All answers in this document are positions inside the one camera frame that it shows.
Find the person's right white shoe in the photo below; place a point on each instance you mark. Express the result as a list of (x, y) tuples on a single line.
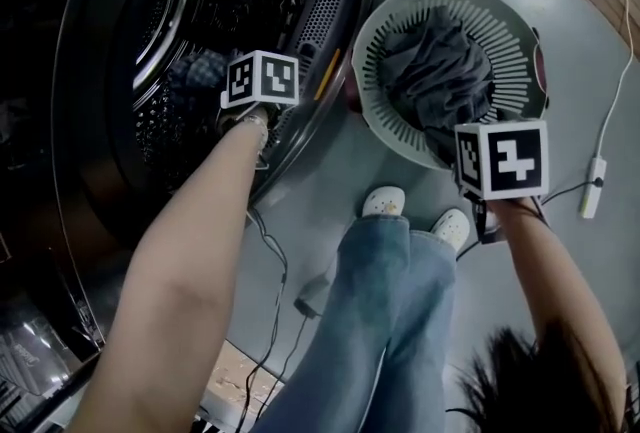
[(450, 228)]

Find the person's blue jeans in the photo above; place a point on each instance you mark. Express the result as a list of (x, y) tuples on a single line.
[(375, 321)]

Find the black washing machine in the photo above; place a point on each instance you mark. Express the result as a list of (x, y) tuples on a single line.
[(75, 121)]

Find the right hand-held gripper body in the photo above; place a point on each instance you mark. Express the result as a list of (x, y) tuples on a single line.
[(515, 158)]

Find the person's left forearm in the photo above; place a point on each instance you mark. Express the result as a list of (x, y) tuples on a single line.
[(185, 271)]

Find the person's right forearm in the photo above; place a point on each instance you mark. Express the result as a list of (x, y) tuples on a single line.
[(565, 296)]

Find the green laundry basket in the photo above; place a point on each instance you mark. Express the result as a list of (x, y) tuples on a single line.
[(515, 71)]

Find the light checkered shirt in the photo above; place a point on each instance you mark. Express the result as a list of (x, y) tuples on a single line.
[(200, 71)]

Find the person's white shoe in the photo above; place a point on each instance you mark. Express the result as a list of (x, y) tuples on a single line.
[(382, 201), (450, 228)]

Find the dark grey garment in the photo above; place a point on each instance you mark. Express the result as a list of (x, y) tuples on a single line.
[(435, 71)]

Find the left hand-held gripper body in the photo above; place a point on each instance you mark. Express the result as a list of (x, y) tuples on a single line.
[(277, 78)]

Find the person's left white shoe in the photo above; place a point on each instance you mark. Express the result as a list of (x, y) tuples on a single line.
[(382, 201)]

